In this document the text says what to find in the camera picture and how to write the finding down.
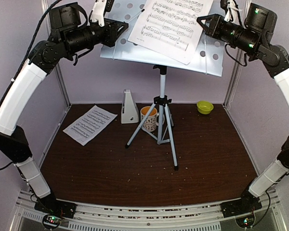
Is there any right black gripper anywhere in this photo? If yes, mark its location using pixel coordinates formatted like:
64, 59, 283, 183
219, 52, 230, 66
197, 12, 262, 55

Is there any sheet music page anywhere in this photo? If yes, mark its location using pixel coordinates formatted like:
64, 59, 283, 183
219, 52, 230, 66
63, 105, 117, 146
128, 0, 213, 65

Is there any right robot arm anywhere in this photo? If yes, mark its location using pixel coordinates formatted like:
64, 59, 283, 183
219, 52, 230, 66
197, 3, 289, 217

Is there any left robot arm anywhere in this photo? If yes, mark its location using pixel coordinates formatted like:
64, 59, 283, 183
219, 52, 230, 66
0, 0, 129, 216

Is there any white perforated music stand desk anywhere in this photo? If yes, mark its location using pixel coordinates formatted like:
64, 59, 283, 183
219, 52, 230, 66
100, 0, 224, 77

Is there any white metronome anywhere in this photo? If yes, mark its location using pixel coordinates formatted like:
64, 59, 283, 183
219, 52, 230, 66
121, 89, 139, 124

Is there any green bowl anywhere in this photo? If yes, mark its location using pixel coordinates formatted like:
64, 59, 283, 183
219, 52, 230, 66
197, 101, 214, 115

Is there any yellow patterned mug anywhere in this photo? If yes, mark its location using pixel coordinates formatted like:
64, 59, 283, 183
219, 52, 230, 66
140, 106, 159, 132

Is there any white tripod stand pole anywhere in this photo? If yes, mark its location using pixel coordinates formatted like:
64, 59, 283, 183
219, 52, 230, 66
125, 64, 179, 171

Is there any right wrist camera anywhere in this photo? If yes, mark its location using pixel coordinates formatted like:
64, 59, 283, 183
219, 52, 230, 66
220, 0, 242, 22

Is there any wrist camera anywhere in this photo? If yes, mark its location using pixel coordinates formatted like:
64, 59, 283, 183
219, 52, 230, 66
89, 0, 114, 27
220, 0, 242, 22

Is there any right wire page holder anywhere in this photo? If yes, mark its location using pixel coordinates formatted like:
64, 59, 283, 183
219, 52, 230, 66
204, 35, 208, 75

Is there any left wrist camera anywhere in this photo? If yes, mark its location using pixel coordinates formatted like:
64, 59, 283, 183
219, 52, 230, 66
89, 0, 114, 27

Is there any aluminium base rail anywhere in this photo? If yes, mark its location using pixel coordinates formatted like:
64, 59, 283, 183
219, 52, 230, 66
14, 190, 285, 231

